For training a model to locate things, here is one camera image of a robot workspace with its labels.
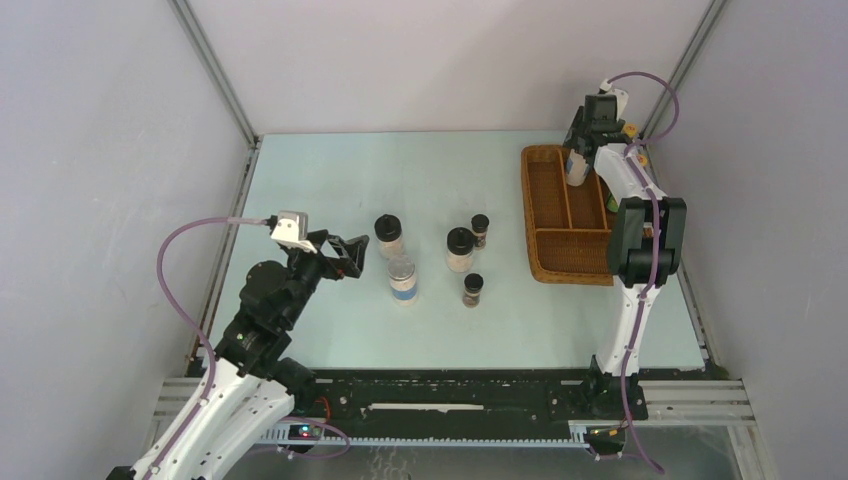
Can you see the blue-label silver-lid jar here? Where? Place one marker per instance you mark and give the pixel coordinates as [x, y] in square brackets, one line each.
[402, 274]
[576, 169]

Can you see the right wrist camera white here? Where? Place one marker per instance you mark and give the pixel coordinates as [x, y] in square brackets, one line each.
[621, 96]

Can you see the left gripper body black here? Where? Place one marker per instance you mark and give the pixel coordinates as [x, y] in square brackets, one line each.
[303, 269]

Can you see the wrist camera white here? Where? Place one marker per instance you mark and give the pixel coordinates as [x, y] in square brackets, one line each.
[289, 230]
[621, 96]

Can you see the front black-lid spice jar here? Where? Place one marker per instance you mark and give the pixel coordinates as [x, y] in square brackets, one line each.
[473, 284]

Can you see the small black-lid spice jar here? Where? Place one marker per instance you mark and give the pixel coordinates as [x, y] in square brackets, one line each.
[479, 226]

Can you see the aluminium corner frame right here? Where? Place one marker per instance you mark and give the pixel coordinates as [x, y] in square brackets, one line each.
[704, 29]

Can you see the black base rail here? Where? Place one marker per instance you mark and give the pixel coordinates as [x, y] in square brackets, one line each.
[467, 405]

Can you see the wicker divided basket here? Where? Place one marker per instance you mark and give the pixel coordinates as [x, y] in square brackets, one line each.
[567, 228]

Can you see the black-spout-lid jar white beads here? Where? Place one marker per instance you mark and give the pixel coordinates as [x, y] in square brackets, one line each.
[389, 234]

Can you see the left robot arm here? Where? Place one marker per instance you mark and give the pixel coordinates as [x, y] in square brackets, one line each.
[249, 385]

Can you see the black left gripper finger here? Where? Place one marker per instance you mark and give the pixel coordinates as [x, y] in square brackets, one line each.
[350, 255]
[318, 238]

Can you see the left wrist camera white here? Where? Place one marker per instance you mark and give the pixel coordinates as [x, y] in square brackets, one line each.
[289, 230]

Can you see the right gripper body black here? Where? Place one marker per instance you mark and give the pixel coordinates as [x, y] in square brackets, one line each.
[576, 130]

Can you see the aluminium corner frame left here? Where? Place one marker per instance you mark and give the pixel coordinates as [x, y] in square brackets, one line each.
[209, 60]

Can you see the large black-lid jar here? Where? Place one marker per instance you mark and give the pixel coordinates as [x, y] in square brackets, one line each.
[460, 244]

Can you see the aluminium corner frame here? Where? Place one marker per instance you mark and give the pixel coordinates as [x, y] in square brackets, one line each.
[704, 29]
[209, 60]

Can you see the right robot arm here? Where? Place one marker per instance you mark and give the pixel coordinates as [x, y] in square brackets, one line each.
[645, 246]

